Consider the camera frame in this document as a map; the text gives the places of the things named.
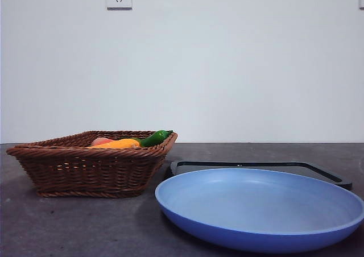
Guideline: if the green pepper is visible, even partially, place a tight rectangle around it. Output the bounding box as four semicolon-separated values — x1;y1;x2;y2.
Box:
135;130;174;148

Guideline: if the black rectangular tray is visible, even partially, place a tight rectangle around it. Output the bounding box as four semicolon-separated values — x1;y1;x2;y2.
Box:
167;160;353;191

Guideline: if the yellow corn cob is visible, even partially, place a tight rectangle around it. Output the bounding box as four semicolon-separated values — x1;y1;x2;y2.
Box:
87;138;141;150

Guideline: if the brown wicker basket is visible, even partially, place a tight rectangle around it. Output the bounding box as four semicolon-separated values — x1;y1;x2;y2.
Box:
6;130;179;198

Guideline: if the pink peach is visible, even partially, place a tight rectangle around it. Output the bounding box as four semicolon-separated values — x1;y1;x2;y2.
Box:
90;136;115;147

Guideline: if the blue round plate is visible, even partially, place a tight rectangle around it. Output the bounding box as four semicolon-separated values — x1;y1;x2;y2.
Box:
154;168;364;254

